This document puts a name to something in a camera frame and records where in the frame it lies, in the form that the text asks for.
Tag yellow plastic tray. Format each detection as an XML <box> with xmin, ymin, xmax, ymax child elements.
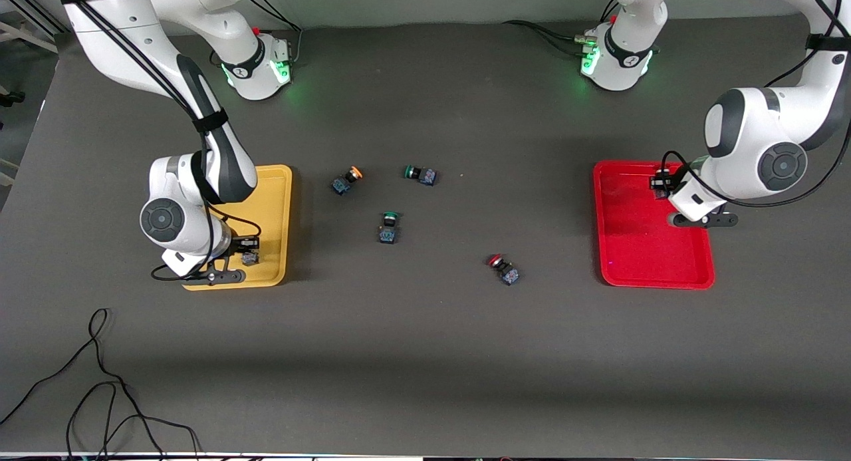
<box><xmin>180</xmin><ymin>164</ymin><xmax>294</xmax><ymax>291</ymax></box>

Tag red plastic tray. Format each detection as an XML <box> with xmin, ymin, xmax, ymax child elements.
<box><xmin>592</xmin><ymin>160</ymin><xmax>717</xmax><ymax>291</ymax></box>

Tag thin black loose cable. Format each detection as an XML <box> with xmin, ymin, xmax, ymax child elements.
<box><xmin>0</xmin><ymin>307</ymin><xmax>201</xmax><ymax>461</ymax></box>

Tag black left arm base cables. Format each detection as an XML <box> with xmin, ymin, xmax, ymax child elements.
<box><xmin>502</xmin><ymin>0</ymin><xmax>623</xmax><ymax>57</ymax></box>

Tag black arm base cables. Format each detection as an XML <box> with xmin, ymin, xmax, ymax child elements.
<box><xmin>209</xmin><ymin>0</ymin><xmax>304</xmax><ymax>69</ymax></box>
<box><xmin>502</xmin><ymin>0</ymin><xmax>623</xmax><ymax>57</ymax></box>

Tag black right arm base cables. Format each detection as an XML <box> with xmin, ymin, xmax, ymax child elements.
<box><xmin>209</xmin><ymin>0</ymin><xmax>304</xmax><ymax>69</ymax></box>

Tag pale background frame bar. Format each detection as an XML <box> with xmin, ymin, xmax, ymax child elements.
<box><xmin>0</xmin><ymin>19</ymin><xmax>59</xmax><ymax>55</ymax></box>

